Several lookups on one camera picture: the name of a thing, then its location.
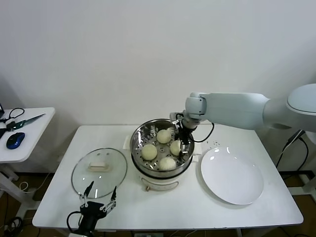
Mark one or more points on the perforated steel steamer basket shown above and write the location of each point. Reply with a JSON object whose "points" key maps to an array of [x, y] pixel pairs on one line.
{"points": [[138, 140]]}

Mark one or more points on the white side table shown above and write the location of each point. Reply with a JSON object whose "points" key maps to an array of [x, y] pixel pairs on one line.
{"points": [[37, 133]]}

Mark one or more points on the round white plate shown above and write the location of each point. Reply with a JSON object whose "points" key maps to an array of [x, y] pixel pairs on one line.
{"points": [[232, 175]]}

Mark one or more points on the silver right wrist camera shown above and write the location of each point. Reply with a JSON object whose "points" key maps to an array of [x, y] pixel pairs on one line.
{"points": [[175, 118]]}

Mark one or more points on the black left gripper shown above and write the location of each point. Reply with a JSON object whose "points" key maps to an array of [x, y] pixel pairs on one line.
{"points": [[91, 210]]}

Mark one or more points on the blue computer mouse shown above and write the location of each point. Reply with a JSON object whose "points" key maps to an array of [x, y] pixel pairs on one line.
{"points": [[15, 141]]}

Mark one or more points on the black screen device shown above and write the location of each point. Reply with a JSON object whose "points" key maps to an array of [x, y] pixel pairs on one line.
{"points": [[1, 111]]}

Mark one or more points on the white steamed baozi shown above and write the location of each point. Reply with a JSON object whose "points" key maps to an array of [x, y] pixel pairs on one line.
{"points": [[175, 148], [164, 136], [149, 152], [167, 164]]}

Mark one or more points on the white electric cooker base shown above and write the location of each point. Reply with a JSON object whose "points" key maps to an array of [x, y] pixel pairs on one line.
{"points": [[160, 184]]}

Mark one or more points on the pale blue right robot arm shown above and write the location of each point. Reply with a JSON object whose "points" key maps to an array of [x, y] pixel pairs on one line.
{"points": [[234, 108]]}

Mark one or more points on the round glass pot lid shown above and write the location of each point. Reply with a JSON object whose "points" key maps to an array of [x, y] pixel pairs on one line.
{"points": [[108, 172]]}

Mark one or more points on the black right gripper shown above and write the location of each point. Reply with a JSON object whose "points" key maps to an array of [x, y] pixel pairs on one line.
{"points": [[184, 135]]}

